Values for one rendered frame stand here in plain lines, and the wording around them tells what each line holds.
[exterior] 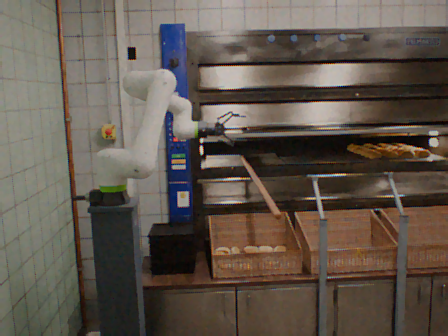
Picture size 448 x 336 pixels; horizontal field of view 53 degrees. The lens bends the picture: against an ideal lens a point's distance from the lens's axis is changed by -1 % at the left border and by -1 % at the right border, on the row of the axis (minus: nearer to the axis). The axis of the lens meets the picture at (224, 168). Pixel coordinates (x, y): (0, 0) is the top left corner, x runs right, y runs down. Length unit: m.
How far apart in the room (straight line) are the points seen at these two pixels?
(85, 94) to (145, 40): 0.54
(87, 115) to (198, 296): 1.40
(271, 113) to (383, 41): 0.91
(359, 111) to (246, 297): 1.47
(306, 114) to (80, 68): 1.55
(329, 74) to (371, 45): 0.35
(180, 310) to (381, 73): 2.05
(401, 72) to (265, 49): 0.95
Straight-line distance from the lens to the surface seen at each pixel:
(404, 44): 3.42
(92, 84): 3.19
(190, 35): 3.13
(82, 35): 3.23
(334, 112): 3.23
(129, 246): 2.12
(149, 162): 1.98
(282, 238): 3.24
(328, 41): 3.25
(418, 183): 3.51
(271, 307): 2.88
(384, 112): 3.34
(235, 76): 3.11
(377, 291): 3.00
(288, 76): 3.16
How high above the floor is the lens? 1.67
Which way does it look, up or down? 9 degrees down
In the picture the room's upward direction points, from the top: 2 degrees counter-clockwise
